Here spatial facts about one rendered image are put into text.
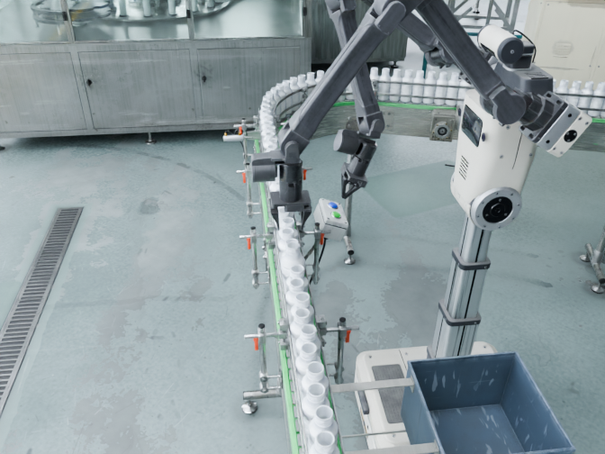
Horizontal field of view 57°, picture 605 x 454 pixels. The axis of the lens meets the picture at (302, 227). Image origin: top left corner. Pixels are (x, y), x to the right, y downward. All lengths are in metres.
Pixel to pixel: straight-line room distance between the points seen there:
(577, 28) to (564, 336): 2.98
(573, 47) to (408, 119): 2.63
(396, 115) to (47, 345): 2.19
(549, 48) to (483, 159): 3.80
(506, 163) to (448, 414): 0.75
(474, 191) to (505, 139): 0.19
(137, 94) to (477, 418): 3.85
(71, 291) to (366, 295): 1.70
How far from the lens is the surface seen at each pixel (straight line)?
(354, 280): 3.35
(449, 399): 1.75
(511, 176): 1.78
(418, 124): 3.15
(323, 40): 6.74
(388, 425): 2.31
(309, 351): 1.32
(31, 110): 5.12
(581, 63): 5.57
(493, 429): 1.77
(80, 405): 2.86
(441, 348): 2.24
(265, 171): 1.38
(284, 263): 1.55
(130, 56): 4.79
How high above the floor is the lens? 2.08
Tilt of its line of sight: 33 degrees down
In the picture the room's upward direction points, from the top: straight up
